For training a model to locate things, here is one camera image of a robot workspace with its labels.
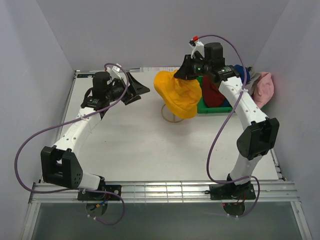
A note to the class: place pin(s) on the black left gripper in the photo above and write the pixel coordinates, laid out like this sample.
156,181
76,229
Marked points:
136,88

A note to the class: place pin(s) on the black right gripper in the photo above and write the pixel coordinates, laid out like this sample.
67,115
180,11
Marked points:
184,72

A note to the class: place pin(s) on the yellow bucket hat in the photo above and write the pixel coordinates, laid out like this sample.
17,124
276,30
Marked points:
180,96

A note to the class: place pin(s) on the dark red bucket hat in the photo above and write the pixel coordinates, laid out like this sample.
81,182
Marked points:
211,95

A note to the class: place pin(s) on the blue bucket hat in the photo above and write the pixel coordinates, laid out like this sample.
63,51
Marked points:
240,70

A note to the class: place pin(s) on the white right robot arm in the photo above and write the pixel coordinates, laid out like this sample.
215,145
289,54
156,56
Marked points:
259,131

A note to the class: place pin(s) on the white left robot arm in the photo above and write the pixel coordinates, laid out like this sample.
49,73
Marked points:
59,162

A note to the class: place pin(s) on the paper sheets at back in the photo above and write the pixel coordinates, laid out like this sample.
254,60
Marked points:
158,69

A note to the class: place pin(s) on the green plastic tray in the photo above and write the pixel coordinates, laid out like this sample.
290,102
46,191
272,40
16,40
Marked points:
203,109

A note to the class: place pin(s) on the grey bucket hat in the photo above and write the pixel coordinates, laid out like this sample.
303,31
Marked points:
250,86

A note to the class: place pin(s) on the pink bucket hat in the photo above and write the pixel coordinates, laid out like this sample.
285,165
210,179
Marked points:
263,89

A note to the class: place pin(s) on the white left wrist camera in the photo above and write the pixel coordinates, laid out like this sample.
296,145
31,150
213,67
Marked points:
116,70

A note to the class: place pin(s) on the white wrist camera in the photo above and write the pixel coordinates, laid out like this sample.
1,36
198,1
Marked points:
116,70
197,46

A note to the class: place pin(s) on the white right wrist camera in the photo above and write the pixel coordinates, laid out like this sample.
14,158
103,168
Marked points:
197,46

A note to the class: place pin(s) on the gold wire hat stand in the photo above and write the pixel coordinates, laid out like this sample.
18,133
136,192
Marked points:
168,116

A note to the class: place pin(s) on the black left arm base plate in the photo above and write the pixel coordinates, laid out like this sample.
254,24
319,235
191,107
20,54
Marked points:
85,195

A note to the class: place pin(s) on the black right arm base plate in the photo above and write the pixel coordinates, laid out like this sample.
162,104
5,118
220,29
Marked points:
231,191

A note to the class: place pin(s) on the aluminium front rail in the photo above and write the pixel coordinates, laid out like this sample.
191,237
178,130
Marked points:
167,192

